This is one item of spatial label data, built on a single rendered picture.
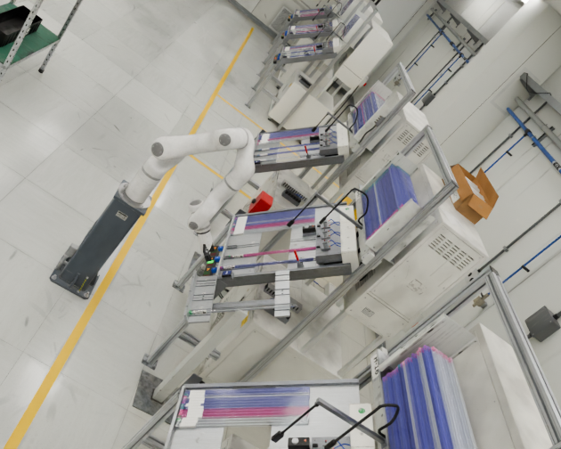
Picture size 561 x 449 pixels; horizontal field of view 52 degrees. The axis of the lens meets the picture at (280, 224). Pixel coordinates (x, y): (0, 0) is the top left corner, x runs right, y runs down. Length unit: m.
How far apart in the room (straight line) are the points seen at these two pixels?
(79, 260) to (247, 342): 1.05
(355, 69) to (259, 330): 4.76
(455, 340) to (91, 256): 2.07
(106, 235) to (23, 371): 0.80
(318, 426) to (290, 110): 5.73
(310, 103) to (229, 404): 5.60
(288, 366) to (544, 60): 3.99
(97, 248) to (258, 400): 1.43
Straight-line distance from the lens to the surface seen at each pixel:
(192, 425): 2.30
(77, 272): 3.46
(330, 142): 4.33
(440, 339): 2.11
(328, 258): 2.94
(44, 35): 5.03
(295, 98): 7.47
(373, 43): 7.31
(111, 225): 3.21
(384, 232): 2.81
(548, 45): 6.08
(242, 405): 2.32
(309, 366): 3.36
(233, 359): 3.37
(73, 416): 3.07
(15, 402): 2.99
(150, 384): 3.37
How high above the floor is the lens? 2.40
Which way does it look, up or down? 25 degrees down
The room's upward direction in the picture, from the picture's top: 43 degrees clockwise
